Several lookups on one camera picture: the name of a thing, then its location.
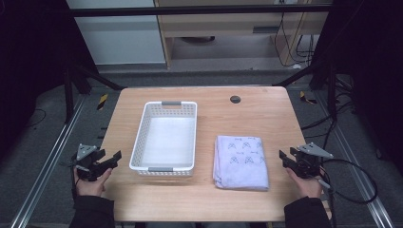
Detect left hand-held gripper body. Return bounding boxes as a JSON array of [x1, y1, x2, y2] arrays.
[[70, 143, 107, 182]]

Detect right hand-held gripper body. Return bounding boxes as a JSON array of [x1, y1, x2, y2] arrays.
[[289, 142, 335, 180]]

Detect lavender printed towel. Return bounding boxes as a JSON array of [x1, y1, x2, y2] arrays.
[[212, 135, 271, 192]]

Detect white perforated plastic basket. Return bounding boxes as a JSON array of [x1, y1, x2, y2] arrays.
[[128, 100, 199, 178]]

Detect person's right hand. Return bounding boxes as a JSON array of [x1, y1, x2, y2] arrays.
[[285, 167, 325, 200]]

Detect person's left hand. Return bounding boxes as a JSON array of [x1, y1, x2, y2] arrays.
[[73, 166, 114, 198]]

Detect yellow black striped tape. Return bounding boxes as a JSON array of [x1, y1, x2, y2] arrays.
[[298, 90, 318, 105], [96, 93, 109, 111]]

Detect black metal stand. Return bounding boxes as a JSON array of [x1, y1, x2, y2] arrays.
[[273, 62, 339, 122], [62, 62, 126, 125]]

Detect white cabinet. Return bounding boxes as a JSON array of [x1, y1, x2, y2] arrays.
[[65, 0, 166, 67]]

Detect aluminium floor rail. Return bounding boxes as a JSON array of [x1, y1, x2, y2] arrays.
[[316, 90, 395, 228], [9, 94, 87, 228]]

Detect black floor cables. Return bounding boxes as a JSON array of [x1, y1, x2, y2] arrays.
[[299, 100, 357, 141]]

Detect thin black floor cable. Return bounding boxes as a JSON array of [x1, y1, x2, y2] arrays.
[[26, 107, 48, 129]]

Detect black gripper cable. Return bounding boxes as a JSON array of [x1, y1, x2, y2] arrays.
[[317, 158, 379, 228]]

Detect hanging black cables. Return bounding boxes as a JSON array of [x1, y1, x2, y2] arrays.
[[273, 11, 317, 68]]

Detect black horizontal frame bar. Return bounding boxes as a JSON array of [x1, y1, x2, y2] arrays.
[[67, 4, 335, 18]]

